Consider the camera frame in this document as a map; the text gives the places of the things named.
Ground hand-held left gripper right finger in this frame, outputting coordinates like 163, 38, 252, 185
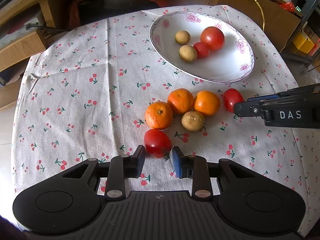
172, 146, 260, 202

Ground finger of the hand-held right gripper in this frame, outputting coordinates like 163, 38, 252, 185
234, 101, 265, 117
246, 84, 320, 102

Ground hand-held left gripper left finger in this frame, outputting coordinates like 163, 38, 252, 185
60, 145, 146, 202

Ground oblong red tomato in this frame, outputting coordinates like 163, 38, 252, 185
223, 88, 244, 113

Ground red tomato with stem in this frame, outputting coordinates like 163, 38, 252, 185
144, 129, 172, 158

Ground orange mandarin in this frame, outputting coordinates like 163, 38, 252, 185
194, 90, 221, 116
145, 101, 174, 130
167, 88, 194, 115

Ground brown longan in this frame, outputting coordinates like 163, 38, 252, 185
181, 111, 205, 132
179, 45, 198, 63
175, 30, 191, 45

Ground white floral bowl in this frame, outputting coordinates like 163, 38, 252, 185
149, 11, 255, 83

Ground small round red tomato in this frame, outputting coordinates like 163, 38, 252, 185
193, 42, 210, 59

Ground large red tomato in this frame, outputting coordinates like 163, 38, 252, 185
200, 26, 225, 51

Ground yellow boxes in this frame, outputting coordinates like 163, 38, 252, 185
292, 31, 320, 55

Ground brown cardboard box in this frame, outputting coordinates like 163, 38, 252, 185
212, 0, 302, 53

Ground black metal rack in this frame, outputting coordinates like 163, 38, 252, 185
280, 0, 320, 68

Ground red packet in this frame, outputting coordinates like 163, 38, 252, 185
281, 2, 296, 13

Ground cherry print tablecloth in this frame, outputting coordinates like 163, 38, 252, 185
11, 4, 320, 238

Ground black padded seat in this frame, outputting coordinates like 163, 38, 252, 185
76, 0, 161, 26

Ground wooden television stand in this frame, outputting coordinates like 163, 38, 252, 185
0, 0, 218, 110

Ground black power cable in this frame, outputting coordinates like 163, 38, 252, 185
25, 23, 69, 32

